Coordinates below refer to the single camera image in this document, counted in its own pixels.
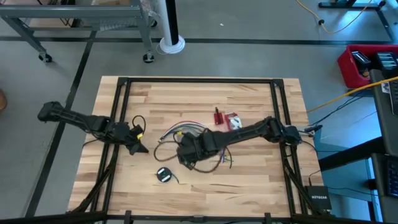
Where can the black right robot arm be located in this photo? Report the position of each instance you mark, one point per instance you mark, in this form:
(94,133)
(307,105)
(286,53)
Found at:
(248,132)

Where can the black table frame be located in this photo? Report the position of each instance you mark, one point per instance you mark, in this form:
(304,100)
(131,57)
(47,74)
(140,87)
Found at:
(199,80)

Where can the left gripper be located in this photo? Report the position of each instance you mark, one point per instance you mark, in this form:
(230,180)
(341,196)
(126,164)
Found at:
(122,133)

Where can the red tape dispenser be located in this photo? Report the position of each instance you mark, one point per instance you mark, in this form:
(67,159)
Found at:
(233,122)

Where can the black desk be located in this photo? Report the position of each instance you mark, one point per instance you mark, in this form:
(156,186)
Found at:
(384,124)

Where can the white pole base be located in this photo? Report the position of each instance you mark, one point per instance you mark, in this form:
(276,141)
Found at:
(163,25)

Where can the black plug white label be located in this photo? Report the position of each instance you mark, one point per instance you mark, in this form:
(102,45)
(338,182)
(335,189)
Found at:
(162,137)

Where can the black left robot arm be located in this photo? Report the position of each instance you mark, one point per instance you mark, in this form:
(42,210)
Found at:
(77,118)

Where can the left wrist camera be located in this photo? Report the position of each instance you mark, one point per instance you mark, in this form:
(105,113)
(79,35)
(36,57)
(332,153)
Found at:
(139,130)

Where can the red terminal block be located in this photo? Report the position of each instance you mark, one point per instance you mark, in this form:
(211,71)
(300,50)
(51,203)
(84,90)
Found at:
(218,119)

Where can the black keyboard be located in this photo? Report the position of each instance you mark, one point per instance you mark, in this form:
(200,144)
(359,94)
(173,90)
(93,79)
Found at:
(393,179)

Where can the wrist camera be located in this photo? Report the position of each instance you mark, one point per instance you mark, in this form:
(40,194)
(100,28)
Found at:
(139,130)
(189,141)

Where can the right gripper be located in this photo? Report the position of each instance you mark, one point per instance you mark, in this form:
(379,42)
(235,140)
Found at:
(208,143)

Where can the wheeled grey frame workbench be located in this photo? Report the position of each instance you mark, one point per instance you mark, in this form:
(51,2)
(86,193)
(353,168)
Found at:
(62,12)

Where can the red storage bin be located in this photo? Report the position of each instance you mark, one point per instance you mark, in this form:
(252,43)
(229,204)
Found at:
(345,67)

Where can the black floor stand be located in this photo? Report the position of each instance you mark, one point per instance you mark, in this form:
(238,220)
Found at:
(348,4)

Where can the black handheld device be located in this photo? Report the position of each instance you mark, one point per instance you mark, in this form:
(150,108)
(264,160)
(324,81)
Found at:
(387,62)
(360,60)

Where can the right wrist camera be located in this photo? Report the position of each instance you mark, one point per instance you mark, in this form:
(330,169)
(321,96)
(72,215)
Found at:
(189,141)

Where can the black Netgear switch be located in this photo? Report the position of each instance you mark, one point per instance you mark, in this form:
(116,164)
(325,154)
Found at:
(318,197)

